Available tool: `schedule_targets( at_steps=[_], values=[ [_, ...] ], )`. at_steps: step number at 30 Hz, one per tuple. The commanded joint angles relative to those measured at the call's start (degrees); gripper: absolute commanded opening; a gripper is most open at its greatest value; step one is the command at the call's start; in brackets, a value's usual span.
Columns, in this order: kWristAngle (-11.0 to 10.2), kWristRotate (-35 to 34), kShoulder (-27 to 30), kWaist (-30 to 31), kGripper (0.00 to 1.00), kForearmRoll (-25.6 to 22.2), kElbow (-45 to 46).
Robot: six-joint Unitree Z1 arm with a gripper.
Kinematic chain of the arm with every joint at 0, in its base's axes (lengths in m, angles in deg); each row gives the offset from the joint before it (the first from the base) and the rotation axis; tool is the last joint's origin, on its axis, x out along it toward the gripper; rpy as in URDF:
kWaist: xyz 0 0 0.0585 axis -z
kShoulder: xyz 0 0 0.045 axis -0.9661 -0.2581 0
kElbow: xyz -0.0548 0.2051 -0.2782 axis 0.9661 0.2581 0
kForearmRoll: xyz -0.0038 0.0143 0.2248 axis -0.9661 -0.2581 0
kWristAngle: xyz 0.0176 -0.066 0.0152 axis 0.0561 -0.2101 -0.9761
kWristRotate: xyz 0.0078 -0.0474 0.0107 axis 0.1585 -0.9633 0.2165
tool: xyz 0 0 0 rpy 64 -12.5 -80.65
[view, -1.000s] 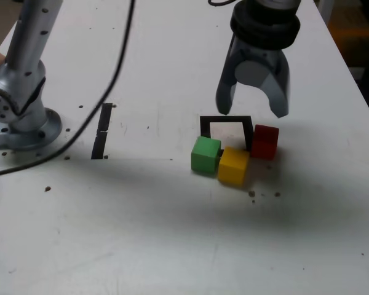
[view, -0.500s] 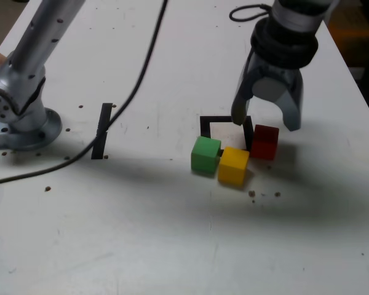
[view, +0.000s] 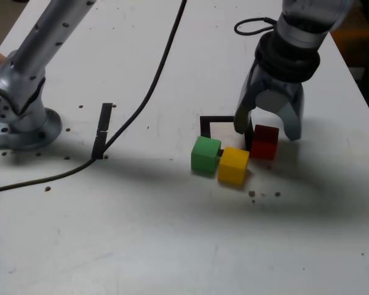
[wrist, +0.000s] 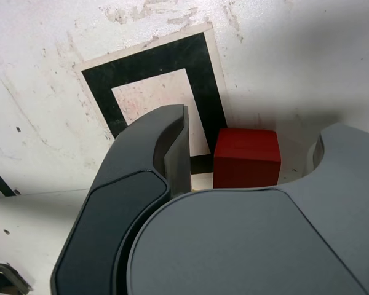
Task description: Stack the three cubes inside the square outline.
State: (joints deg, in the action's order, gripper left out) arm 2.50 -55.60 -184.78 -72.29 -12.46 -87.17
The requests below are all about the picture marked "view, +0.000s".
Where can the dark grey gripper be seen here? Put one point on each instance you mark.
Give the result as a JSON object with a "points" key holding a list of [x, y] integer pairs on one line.
{"points": [[273, 83]]}

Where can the red cube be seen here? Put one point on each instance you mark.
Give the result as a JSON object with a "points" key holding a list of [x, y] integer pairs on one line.
{"points": [[264, 144]]}

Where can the yellow cube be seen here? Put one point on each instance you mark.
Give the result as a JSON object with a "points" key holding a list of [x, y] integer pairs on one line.
{"points": [[233, 167]]}

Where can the green cube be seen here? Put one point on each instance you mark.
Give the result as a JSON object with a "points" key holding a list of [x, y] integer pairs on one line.
{"points": [[204, 156]]}

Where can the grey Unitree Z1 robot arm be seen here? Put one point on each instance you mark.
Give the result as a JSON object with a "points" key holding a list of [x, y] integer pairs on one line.
{"points": [[18, 92]]}

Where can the black tape square outline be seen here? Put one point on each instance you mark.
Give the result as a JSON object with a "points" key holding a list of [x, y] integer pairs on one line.
{"points": [[204, 126]]}

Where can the black tape strip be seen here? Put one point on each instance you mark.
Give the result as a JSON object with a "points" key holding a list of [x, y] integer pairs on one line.
{"points": [[103, 120]]}

